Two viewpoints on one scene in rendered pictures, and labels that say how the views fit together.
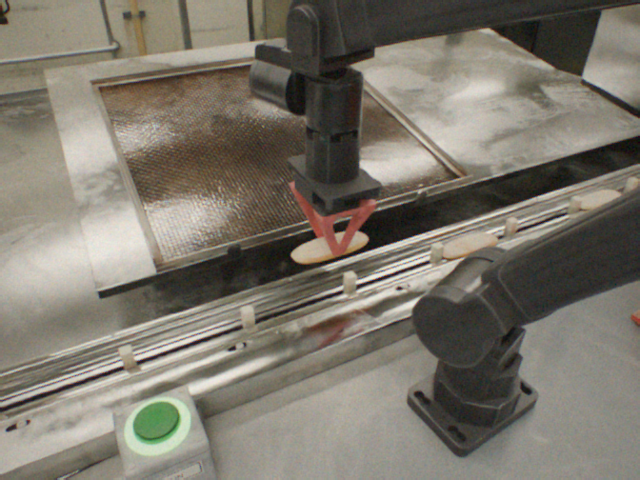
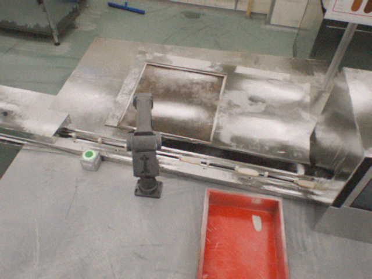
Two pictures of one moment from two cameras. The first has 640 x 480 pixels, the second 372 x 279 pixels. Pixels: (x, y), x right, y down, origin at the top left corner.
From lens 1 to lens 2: 1.09 m
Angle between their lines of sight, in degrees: 30
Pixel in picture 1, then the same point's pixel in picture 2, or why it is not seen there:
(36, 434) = (76, 145)
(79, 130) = (132, 77)
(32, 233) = (111, 99)
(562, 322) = (190, 190)
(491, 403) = (142, 188)
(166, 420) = (89, 154)
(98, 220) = (116, 107)
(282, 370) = (120, 160)
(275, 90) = not seen: hidden behind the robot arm
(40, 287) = (102, 114)
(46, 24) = not seen: outside the picture
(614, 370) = (183, 206)
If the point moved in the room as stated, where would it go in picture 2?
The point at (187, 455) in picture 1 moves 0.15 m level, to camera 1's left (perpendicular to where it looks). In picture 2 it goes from (89, 161) to (69, 146)
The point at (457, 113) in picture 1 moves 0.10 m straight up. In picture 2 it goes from (239, 120) to (243, 106)
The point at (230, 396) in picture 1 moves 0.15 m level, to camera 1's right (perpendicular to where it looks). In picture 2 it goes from (108, 158) to (130, 175)
